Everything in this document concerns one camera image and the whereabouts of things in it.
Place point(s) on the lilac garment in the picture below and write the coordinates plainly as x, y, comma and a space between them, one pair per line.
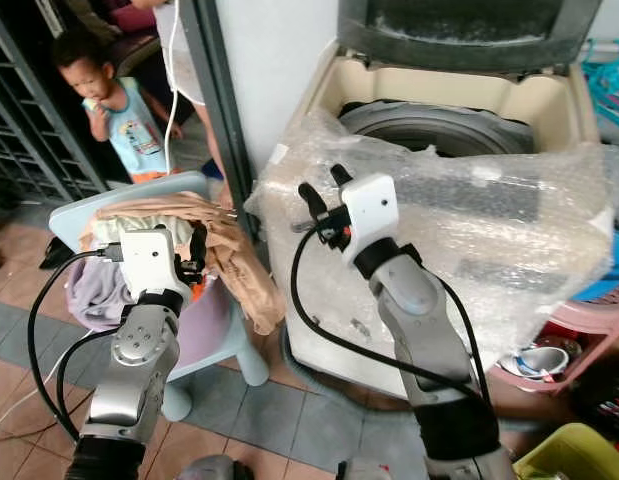
99, 285

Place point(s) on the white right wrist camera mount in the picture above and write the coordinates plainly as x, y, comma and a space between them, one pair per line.
369, 210

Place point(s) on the cream top-load washing machine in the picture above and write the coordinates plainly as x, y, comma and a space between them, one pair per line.
499, 100

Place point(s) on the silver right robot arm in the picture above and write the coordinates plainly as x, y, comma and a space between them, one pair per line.
424, 330

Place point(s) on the dark door frame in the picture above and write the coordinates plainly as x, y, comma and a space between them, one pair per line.
214, 100

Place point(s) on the blue plastic basket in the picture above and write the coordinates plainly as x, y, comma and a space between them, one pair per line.
604, 282

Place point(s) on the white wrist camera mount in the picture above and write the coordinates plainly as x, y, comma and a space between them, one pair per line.
149, 260
369, 210

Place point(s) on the dark metal gate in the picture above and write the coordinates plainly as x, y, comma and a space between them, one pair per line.
29, 130

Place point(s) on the black shoe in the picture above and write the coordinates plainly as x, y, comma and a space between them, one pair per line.
54, 252

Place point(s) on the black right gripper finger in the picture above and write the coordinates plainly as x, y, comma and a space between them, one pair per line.
341, 177
311, 203

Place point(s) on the clear bubble wrap sheet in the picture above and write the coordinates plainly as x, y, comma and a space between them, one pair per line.
499, 240

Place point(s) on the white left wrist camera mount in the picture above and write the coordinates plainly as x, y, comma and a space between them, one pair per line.
149, 260

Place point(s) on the grey robot left foot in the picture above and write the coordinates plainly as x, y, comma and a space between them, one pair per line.
201, 470

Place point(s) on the teal plastic hanger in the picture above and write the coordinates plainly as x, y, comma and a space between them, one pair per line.
609, 85

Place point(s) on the child in blue vest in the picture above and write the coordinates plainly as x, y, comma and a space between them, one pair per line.
134, 130

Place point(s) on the pink plastic basket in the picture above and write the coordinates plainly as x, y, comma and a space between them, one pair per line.
594, 320

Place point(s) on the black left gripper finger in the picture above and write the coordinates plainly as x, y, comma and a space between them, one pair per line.
199, 242

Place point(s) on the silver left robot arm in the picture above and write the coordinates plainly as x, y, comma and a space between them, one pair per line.
139, 345

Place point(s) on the light blue plastic chair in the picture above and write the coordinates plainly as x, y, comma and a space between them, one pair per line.
109, 195

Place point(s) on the white cup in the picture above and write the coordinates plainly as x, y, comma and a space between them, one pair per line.
534, 362

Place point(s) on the beige tights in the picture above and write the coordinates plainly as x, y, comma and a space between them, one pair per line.
244, 270

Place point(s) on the adult in grey shorts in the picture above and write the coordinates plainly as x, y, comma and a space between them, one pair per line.
194, 70

